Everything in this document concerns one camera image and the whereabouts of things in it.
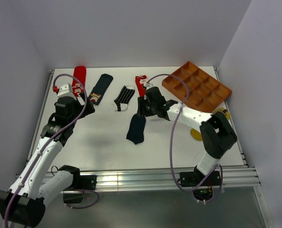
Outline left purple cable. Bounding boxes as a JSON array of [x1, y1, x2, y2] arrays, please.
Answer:
[[2, 74, 101, 228]]

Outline orange compartment tray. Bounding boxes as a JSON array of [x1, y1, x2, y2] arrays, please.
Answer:
[[162, 61, 232, 113]]

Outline black white striped sock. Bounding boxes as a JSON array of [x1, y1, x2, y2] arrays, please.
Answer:
[[113, 85, 135, 112]]

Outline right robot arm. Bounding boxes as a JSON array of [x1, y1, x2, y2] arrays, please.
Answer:
[[137, 86, 237, 185]]

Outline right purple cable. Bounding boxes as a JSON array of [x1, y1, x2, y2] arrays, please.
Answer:
[[146, 74, 224, 202]]

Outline yellow sock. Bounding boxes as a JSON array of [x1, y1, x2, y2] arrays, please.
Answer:
[[190, 107, 231, 141]]

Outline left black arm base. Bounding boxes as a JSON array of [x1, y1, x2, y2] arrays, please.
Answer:
[[63, 175, 97, 205]]

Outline purple cable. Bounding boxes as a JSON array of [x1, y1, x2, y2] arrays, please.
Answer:
[[146, 74, 224, 202], [2, 74, 101, 228]]

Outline plain navy ankle sock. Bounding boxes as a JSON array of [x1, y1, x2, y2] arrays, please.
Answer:
[[126, 114, 146, 145]]

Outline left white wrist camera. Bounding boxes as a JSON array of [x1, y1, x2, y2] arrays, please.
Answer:
[[52, 83, 76, 99]]

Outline red sock with santa pattern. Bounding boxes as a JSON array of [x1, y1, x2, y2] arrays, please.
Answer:
[[135, 75, 148, 97]]

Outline navy sock with bear pattern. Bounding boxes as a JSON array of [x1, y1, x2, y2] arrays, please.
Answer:
[[89, 74, 113, 105]]

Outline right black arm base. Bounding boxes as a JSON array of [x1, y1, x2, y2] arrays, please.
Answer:
[[177, 171, 222, 201]]

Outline aluminium front rail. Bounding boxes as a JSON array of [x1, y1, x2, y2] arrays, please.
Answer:
[[81, 167, 260, 192]]

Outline red sock with white figure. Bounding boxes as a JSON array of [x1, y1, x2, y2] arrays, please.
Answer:
[[72, 66, 87, 97]]

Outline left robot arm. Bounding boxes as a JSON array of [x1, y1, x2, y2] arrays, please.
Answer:
[[0, 96, 95, 228]]

